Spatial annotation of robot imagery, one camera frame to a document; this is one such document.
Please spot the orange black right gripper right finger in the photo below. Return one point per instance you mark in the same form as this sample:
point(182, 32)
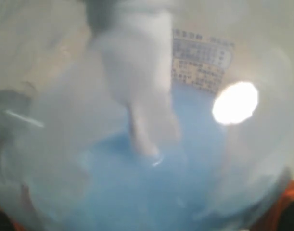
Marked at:
point(280, 217)

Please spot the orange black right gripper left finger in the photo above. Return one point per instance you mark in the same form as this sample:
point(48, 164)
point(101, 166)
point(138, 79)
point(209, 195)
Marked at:
point(5, 222)

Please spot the blue pump lotion bottle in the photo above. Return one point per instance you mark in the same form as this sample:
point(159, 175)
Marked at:
point(145, 115)

